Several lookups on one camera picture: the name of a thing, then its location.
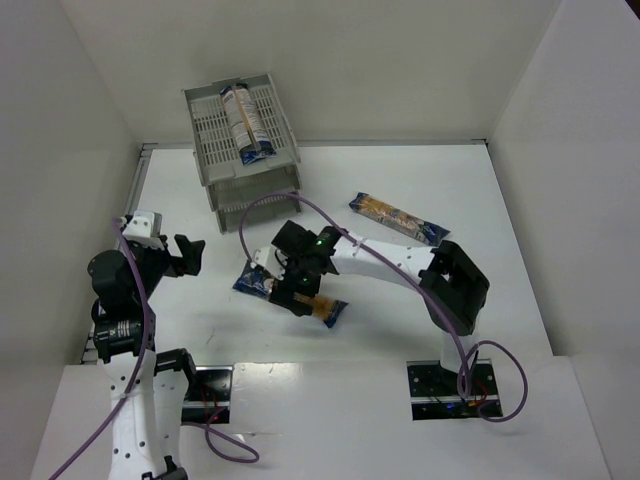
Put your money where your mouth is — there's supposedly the blue spaghetti bag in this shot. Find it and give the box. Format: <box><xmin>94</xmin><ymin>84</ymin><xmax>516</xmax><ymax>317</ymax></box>
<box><xmin>232</xmin><ymin>262</ymin><xmax>349</xmax><ymax>329</ymax></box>
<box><xmin>349</xmin><ymin>192</ymin><xmax>450</xmax><ymax>247</ymax></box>

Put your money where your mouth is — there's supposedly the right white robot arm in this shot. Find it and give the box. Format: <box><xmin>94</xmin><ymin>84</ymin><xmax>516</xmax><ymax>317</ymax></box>
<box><xmin>252</xmin><ymin>221</ymin><xmax>490</xmax><ymax>383</ymax></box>

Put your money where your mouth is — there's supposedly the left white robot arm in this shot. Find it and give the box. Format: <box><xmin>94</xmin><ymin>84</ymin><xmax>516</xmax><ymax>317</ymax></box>
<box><xmin>87</xmin><ymin>234</ymin><xmax>205</xmax><ymax>479</ymax></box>

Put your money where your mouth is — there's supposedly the grey three-tier tray shelf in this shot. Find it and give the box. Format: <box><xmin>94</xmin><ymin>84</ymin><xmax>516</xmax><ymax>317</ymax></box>
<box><xmin>184</xmin><ymin>73</ymin><xmax>301</xmax><ymax>233</ymax></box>

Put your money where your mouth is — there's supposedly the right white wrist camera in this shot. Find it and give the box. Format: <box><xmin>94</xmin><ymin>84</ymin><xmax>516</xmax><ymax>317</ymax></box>
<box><xmin>251</xmin><ymin>246</ymin><xmax>284</xmax><ymax>279</ymax></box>

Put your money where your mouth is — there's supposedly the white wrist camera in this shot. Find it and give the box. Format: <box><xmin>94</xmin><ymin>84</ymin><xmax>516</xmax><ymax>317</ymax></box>
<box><xmin>122</xmin><ymin>210</ymin><xmax>162</xmax><ymax>242</ymax></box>
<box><xmin>251</xmin><ymin>246</ymin><xmax>284</xmax><ymax>279</ymax></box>

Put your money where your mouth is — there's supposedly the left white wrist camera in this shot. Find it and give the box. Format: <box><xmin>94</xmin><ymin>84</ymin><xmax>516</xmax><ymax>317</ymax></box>
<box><xmin>122</xmin><ymin>210</ymin><xmax>162</xmax><ymax>242</ymax></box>

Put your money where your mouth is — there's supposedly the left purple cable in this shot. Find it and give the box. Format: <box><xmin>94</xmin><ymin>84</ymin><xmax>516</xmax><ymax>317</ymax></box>
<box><xmin>49</xmin><ymin>215</ymin><xmax>261</xmax><ymax>480</ymax></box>

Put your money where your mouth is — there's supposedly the aluminium frame rail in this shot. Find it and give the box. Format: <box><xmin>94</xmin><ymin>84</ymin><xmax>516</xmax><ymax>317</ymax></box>
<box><xmin>81</xmin><ymin>142</ymin><xmax>156</xmax><ymax>365</ymax></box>

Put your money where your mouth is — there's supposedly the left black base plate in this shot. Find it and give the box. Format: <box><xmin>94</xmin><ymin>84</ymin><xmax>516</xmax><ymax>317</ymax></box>
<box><xmin>181</xmin><ymin>366</ymin><xmax>233</xmax><ymax>425</ymax></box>

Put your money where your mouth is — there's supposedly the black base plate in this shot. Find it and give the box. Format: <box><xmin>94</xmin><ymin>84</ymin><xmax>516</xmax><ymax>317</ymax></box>
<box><xmin>407</xmin><ymin>360</ymin><xmax>503</xmax><ymax>421</ymax></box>
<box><xmin>181</xmin><ymin>366</ymin><xmax>233</xmax><ymax>425</ymax></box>

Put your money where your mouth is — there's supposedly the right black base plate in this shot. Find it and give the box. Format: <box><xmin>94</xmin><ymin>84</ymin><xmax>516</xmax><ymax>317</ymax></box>
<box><xmin>407</xmin><ymin>360</ymin><xmax>503</xmax><ymax>421</ymax></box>

